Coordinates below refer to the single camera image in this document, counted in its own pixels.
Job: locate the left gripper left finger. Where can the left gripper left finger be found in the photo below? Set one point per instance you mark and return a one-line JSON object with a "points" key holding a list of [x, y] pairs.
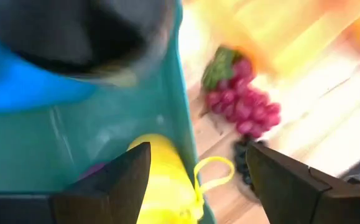
{"points": [[114, 193]]}

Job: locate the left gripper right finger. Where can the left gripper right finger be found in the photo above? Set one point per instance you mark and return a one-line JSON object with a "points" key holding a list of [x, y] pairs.
{"points": [[291, 193]]}

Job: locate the yellow plastic bottle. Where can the yellow plastic bottle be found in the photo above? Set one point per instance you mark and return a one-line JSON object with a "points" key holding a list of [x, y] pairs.
{"points": [[167, 186]]}

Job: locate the teal plastic bin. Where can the teal plastic bin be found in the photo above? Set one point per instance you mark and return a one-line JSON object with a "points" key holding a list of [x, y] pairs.
{"points": [[43, 149]]}

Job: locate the blue plastic bottle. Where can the blue plastic bottle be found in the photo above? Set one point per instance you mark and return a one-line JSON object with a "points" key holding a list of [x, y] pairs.
{"points": [[27, 90]]}

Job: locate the clear bottle black cap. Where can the clear bottle black cap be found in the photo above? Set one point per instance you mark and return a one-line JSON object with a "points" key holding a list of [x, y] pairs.
{"points": [[74, 31]]}

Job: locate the dark toy grape bunch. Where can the dark toy grape bunch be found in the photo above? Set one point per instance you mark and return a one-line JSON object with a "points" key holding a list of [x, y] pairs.
{"points": [[242, 161]]}

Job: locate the red toy grape bunch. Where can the red toy grape bunch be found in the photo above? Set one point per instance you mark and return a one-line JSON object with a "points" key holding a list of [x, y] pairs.
{"points": [[245, 105]]}

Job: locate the orange translucent container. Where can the orange translucent container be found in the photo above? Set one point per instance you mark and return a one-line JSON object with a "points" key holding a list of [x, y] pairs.
{"points": [[276, 37]]}

